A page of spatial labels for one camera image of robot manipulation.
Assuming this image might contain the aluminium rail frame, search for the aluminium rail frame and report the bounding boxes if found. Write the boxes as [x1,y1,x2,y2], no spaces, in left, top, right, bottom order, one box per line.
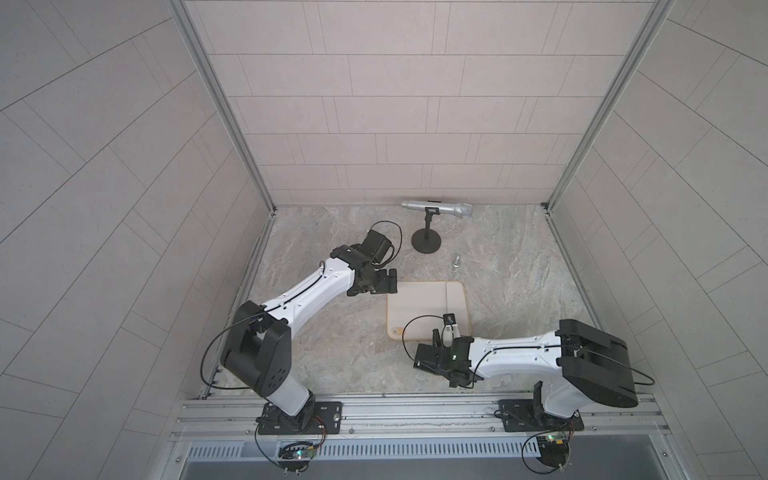
[169,391,669,441]

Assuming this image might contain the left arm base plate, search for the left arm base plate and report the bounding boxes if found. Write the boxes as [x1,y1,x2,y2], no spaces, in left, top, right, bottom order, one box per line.
[256,401,343,435]

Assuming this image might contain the black microphone stand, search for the black microphone stand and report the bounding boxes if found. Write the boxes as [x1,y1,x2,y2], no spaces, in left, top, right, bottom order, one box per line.
[411,207,442,254]

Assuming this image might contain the white cutting board tan rim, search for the white cutting board tan rim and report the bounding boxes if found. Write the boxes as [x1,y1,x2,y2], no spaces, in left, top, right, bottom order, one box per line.
[386,281,449,342]

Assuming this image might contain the left green circuit board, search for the left green circuit board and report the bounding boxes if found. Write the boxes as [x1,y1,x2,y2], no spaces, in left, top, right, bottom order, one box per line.
[277,441,319,474]

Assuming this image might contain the white speckled cleaver knife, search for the white speckled cleaver knife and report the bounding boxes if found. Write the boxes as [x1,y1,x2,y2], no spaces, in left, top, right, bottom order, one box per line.
[445,281,472,338]

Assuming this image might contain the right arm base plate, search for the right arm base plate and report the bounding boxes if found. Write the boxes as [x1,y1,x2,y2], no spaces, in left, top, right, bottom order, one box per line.
[494,399,584,433]

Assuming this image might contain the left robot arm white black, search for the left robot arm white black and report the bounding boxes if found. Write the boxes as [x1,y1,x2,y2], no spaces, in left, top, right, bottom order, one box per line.
[220,244,398,429]

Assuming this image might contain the silver microphone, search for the silver microphone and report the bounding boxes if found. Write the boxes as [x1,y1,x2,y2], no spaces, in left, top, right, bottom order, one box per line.
[401,200,473,218]

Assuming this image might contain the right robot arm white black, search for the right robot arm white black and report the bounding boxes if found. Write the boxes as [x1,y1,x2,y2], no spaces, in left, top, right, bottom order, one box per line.
[413,319,639,429]

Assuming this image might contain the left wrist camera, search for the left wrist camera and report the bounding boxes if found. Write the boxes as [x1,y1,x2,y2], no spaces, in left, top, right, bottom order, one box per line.
[359,230,392,264]

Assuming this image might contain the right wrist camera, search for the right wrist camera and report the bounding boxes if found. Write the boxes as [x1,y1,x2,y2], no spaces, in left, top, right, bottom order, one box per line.
[440,313,457,342]

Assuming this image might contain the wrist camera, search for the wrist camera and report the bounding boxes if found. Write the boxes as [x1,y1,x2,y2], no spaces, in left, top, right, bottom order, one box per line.
[359,230,392,264]
[440,313,457,342]

